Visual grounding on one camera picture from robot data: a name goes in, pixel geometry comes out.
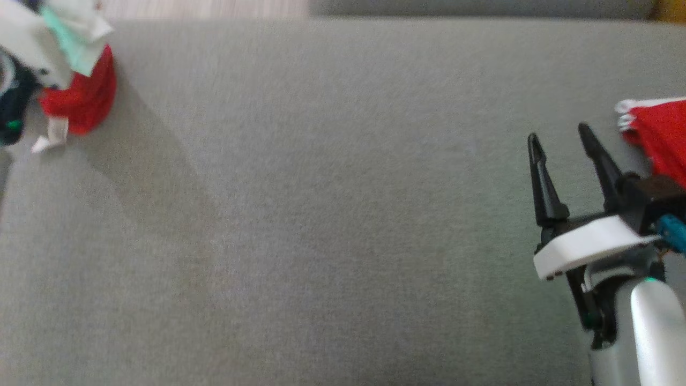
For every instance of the red jersey with black number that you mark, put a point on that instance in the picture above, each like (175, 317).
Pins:
(80, 104)

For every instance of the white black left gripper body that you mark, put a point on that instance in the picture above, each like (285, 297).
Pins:
(32, 43)

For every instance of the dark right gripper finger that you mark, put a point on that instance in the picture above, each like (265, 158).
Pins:
(608, 179)
(546, 193)

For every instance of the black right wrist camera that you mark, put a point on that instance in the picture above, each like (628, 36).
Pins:
(651, 198)

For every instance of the grey sofa cushion with seam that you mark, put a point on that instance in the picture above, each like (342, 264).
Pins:
(482, 6)

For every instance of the red shorts with small number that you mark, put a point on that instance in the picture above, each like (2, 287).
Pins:
(664, 139)

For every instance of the grey sofa seat cushion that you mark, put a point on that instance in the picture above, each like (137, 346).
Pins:
(321, 214)

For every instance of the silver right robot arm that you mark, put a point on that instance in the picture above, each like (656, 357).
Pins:
(654, 332)

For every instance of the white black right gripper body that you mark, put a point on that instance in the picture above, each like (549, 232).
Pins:
(589, 246)

